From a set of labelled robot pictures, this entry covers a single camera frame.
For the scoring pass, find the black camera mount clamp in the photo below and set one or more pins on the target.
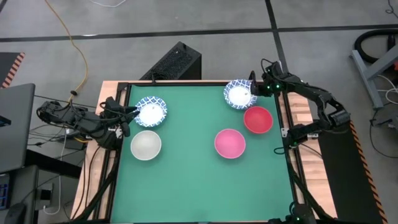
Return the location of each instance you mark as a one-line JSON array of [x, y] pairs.
[[252, 76]]

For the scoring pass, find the white frame bracket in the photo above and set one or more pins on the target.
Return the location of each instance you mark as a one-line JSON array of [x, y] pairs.
[[118, 133], [285, 132]]

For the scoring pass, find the black small device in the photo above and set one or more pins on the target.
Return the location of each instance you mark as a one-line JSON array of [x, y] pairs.
[[4, 121]]

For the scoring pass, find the grey laptop lid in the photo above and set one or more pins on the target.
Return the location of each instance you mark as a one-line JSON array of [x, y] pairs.
[[17, 130]]

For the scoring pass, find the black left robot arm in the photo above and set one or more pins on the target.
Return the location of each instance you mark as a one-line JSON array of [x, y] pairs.
[[81, 123]]

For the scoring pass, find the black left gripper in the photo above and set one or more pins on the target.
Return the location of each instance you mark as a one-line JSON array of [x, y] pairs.
[[113, 112]]

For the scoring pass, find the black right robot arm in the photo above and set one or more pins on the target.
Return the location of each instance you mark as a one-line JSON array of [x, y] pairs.
[[323, 99]]

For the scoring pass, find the black ramp with hazard stripes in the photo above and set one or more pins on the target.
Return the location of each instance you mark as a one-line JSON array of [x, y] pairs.
[[345, 180]]

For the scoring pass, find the black computer tower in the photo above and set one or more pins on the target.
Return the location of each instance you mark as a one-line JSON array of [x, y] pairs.
[[177, 62]]

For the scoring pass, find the green table mat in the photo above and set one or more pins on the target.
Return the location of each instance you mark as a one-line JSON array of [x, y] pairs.
[[202, 186]]

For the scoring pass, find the grey desk cabinet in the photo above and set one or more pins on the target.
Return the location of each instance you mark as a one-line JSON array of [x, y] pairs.
[[21, 186]]

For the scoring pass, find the black device with green light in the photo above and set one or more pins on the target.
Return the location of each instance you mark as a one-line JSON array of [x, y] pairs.
[[303, 214]]

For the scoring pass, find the grey metal stand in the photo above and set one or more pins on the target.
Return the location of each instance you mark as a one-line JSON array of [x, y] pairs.
[[367, 79]]

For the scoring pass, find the black mat with hazard stripes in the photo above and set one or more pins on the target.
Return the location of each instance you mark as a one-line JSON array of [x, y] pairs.
[[7, 67]]

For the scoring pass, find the red plastic bowl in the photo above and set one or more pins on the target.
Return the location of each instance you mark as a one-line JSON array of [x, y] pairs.
[[258, 119]]

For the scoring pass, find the blue patterned paper bowl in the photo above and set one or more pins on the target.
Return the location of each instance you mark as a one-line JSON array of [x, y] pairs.
[[152, 115], [237, 96]]

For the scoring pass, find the pink plastic bowl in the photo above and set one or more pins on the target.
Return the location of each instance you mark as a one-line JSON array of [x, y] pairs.
[[230, 143]]

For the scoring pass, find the grey power adapter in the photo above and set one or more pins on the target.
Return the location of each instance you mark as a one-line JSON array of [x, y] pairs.
[[46, 194]]

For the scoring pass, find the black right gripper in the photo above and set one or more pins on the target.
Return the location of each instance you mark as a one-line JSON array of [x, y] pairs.
[[270, 84]]

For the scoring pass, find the white plastic bowl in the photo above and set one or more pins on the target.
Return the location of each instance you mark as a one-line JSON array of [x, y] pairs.
[[146, 145]]

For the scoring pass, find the black floor beam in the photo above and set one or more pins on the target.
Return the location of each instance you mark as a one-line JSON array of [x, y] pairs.
[[53, 165]]

